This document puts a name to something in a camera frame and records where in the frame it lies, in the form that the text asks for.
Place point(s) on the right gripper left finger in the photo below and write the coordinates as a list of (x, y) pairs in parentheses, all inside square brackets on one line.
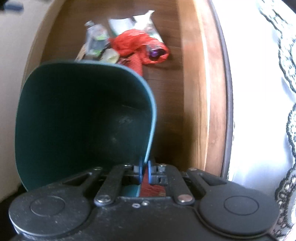
[(138, 172)]

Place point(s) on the wooden bed frame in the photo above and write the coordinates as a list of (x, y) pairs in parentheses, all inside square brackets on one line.
[(208, 95)]

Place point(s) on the white lace bed sheet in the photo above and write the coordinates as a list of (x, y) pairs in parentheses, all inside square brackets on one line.
[(260, 41)]

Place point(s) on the red plastic bag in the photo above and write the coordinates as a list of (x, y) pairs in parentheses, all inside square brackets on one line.
[(148, 49)]

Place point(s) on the dark teal trash bin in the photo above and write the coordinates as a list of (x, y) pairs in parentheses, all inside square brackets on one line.
[(76, 115)]

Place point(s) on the red foam fruit net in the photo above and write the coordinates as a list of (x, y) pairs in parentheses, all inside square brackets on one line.
[(133, 62)]

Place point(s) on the pale tissue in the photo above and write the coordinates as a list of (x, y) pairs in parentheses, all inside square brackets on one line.
[(110, 56)]

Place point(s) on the white green snack wrapper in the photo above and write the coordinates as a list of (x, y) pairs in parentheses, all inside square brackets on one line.
[(144, 23)]

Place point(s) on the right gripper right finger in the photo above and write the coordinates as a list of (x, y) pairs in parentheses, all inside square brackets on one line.
[(157, 173)]

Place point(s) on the white paper sheet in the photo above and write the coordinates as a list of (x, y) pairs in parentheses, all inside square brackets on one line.
[(118, 26)]

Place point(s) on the red slipper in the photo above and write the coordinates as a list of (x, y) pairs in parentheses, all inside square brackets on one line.
[(148, 190)]

